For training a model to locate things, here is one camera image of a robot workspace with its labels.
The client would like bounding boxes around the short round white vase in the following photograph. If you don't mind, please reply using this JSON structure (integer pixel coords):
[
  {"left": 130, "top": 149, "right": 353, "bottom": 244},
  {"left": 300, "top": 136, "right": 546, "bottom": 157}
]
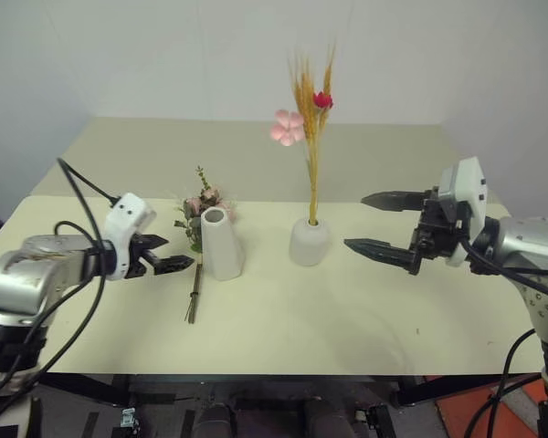
[{"left": 289, "top": 217, "right": 331, "bottom": 267}]

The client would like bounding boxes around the pink rose flower bouquet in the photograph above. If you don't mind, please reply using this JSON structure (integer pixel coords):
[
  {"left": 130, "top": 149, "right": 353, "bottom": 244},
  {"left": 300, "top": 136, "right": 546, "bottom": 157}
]
[{"left": 173, "top": 165, "right": 239, "bottom": 325}]

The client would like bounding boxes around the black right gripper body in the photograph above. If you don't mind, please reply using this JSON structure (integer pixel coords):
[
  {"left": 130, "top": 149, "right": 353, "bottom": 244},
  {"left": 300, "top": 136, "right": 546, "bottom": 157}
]
[{"left": 407, "top": 185, "right": 470, "bottom": 262}]

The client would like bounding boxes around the tall slanted white vase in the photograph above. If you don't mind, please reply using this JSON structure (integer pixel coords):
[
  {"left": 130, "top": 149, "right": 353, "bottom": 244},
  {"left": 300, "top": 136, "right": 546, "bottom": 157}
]
[{"left": 200, "top": 206, "right": 246, "bottom": 280}]

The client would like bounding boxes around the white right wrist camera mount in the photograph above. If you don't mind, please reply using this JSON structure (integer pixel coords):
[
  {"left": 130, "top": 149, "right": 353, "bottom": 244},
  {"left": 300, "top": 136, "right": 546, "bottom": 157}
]
[{"left": 438, "top": 156, "right": 489, "bottom": 268}]

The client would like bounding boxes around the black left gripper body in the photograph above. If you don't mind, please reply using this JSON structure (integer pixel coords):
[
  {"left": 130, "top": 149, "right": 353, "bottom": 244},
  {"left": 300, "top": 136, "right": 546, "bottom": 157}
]
[{"left": 126, "top": 232, "right": 157, "bottom": 280}]

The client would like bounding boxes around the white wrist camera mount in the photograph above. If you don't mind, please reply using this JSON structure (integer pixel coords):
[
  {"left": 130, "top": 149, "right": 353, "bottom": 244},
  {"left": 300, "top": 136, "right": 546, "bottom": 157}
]
[
  {"left": 102, "top": 192, "right": 158, "bottom": 282},
  {"left": 438, "top": 156, "right": 489, "bottom": 268}
]

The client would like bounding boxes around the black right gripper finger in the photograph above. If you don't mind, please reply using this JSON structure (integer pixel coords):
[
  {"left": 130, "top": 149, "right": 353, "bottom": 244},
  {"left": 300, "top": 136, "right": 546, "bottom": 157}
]
[
  {"left": 360, "top": 189, "right": 434, "bottom": 213},
  {"left": 342, "top": 237, "right": 426, "bottom": 276}
]

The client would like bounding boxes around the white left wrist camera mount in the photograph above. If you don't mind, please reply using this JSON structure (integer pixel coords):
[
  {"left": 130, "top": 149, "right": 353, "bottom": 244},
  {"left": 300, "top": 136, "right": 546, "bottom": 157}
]
[{"left": 102, "top": 192, "right": 158, "bottom": 282}]

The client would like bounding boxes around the dark rounded robot leg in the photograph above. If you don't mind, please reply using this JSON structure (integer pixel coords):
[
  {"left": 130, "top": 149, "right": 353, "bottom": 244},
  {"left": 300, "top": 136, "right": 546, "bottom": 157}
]
[{"left": 199, "top": 400, "right": 235, "bottom": 438}]

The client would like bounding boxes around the wheat and flower bouquet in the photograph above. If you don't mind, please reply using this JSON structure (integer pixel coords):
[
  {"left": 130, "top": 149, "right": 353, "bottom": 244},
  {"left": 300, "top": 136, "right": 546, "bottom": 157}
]
[{"left": 269, "top": 43, "right": 337, "bottom": 227}]

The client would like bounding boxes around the orange floor mat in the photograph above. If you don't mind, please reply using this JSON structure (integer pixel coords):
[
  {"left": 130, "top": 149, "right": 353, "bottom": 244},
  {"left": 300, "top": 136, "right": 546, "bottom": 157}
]
[{"left": 434, "top": 377, "right": 547, "bottom": 438}]

